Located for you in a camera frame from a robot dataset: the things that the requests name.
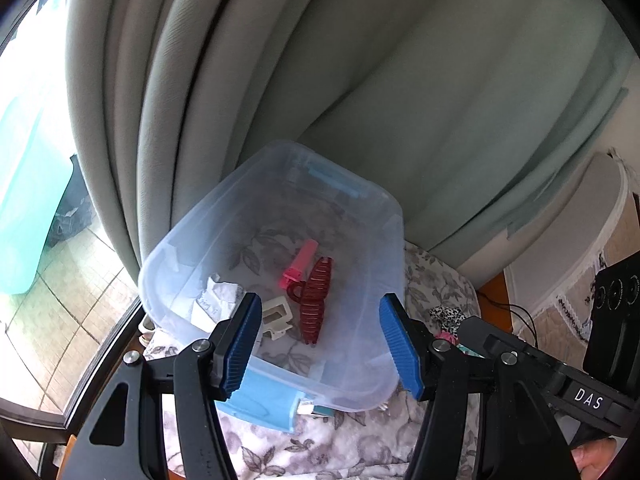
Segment grey curtain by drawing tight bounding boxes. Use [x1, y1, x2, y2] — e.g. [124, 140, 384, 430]
[65, 0, 451, 273]

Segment white padded headboard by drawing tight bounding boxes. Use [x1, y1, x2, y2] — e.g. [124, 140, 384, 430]
[504, 152, 632, 312]

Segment mint green curtain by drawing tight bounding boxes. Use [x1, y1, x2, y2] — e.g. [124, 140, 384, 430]
[295, 0, 632, 263]

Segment pink hair roller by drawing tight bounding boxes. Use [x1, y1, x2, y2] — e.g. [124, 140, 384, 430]
[281, 240, 319, 291]

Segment white hair claw clip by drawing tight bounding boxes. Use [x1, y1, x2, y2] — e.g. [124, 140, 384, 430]
[257, 296, 294, 344]

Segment small teal box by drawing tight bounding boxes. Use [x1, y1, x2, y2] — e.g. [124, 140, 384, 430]
[297, 396, 337, 419]

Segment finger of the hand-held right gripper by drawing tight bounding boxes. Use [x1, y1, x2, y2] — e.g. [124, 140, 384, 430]
[457, 316, 557, 378]

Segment black cable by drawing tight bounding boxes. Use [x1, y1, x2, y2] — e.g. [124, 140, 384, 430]
[477, 294, 539, 347]

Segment red hair claw clip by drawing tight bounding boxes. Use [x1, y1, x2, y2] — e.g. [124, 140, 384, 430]
[292, 256, 334, 347]

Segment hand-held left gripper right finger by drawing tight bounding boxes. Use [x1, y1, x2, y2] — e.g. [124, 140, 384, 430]
[378, 294, 581, 480]

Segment white paper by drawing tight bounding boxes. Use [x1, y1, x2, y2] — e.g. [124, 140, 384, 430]
[190, 272, 247, 332]

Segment beige quilted mattress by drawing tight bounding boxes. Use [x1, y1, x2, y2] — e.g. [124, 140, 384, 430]
[540, 195, 640, 361]

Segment teal plastic tub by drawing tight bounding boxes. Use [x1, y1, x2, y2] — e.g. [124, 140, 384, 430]
[0, 60, 77, 296]

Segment clear plastic storage bin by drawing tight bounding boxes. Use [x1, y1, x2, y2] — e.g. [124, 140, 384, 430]
[137, 141, 405, 433]

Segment leopard print scrunchie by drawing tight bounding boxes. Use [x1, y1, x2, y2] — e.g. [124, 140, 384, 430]
[429, 305, 467, 336]

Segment black window frame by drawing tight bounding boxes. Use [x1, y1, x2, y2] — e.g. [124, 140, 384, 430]
[0, 295, 147, 433]

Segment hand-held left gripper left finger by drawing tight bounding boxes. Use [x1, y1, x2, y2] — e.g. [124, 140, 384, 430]
[65, 292, 264, 480]

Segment floral blanket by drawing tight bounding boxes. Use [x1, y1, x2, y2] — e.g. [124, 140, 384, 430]
[144, 240, 482, 480]

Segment person's right hand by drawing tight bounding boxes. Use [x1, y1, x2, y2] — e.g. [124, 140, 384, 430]
[572, 439, 618, 480]

